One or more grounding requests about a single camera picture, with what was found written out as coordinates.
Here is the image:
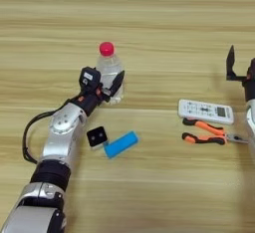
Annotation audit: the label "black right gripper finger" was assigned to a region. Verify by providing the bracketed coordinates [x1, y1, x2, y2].
[225, 44, 249, 83]

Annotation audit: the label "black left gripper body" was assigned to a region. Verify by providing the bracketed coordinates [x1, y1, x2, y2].
[77, 86, 113, 117]

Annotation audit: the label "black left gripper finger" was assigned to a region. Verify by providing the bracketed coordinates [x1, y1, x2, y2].
[107, 69, 127, 99]

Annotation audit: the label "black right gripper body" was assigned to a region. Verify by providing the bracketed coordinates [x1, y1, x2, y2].
[242, 57, 255, 102]

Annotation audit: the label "clear bottle with red cap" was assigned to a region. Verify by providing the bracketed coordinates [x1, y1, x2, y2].
[96, 41, 126, 106]

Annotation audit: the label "white remote control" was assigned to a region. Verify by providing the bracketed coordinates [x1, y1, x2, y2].
[177, 99, 235, 126]

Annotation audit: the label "orange black pliers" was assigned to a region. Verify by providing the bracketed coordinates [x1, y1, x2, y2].
[181, 116, 250, 146]

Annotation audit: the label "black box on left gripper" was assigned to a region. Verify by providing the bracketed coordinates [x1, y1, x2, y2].
[78, 66, 103, 94]

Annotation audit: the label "small black white cube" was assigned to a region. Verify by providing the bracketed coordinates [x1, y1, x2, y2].
[86, 125, 110, 151]

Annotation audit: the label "blue rectangular block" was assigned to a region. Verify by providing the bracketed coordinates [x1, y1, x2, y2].
[103, 129, 140, 160]

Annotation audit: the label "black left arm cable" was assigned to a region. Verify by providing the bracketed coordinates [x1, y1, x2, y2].
[21, 97, 82, 165]

